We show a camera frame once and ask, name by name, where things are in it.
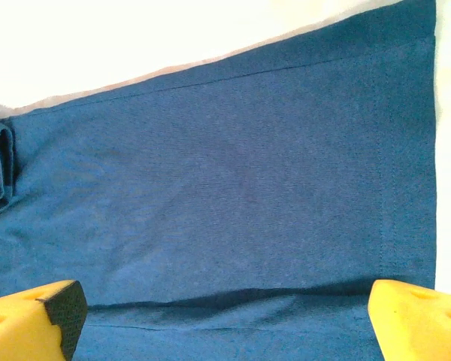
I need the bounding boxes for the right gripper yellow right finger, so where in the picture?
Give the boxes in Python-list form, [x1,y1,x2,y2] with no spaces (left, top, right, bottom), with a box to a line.
[368,278,451,361]

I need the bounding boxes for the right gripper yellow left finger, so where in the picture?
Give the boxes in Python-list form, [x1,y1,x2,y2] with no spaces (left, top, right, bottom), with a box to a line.
[0,279,89,361]

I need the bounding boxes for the dark blue t-shirt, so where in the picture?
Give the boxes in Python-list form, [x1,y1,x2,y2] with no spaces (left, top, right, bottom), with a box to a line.
[0,0,437,361]

